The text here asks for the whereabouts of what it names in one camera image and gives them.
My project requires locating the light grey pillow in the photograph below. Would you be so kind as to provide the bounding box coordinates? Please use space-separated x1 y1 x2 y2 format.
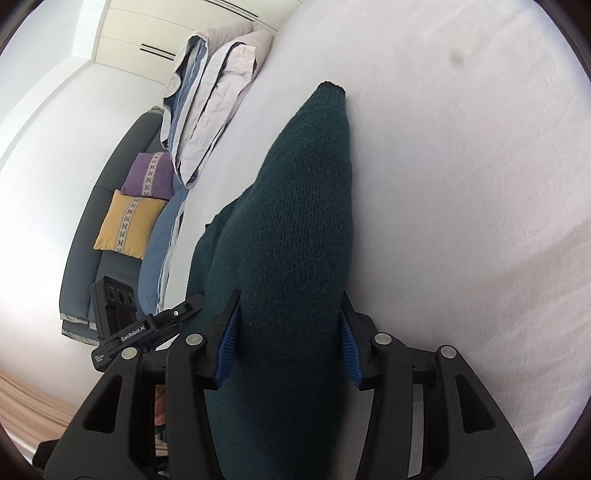
173 28 276 189

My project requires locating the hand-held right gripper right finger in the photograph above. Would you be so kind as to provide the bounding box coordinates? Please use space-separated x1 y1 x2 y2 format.
339 293 534 480

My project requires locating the yellow cushion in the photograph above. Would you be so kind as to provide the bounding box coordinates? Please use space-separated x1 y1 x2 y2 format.
93 190 171 260

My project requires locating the dark green knit sweater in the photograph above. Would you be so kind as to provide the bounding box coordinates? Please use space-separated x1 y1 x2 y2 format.
187 80 358 480

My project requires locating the grey sofa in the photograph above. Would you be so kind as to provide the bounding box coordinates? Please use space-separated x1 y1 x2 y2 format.
59 107 168 347

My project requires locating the blue bed cover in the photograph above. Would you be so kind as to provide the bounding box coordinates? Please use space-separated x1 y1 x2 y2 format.
137 185 191 320

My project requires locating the white bed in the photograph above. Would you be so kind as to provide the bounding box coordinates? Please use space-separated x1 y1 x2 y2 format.
157 0 591 480

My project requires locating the white wardrobe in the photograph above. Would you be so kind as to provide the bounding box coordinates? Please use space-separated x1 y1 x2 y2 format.
95 0 305 87

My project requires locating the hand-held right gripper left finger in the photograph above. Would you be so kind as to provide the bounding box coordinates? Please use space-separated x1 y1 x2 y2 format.
44 290 243 480

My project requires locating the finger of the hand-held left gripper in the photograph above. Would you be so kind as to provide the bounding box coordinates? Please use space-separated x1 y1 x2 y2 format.
139 323 184 354
153 293 205 329

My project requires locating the grey blue striped pillow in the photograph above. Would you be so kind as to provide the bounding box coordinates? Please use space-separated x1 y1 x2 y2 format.
161 25 252 155

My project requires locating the purple cushion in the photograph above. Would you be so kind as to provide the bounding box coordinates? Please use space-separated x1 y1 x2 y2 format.
121 151 175 202

